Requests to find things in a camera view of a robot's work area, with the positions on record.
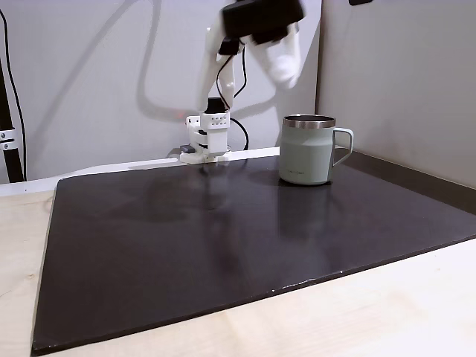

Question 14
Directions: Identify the black oval camera box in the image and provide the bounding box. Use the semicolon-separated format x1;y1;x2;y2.
222;0;307;46

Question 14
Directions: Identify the white stand bracket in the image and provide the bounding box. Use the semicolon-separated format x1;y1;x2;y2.
0;129;17;151

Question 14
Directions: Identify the black stand pole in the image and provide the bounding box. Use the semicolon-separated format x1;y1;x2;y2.
0;55;24;184

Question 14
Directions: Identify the black base cable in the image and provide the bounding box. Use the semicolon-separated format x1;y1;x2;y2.
229;118;250;150

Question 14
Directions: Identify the black table mat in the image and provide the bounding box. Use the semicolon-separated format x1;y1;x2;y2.
30;150;476;357

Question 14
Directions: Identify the grey-green metal mug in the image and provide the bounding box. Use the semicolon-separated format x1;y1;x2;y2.
278;114;355;187

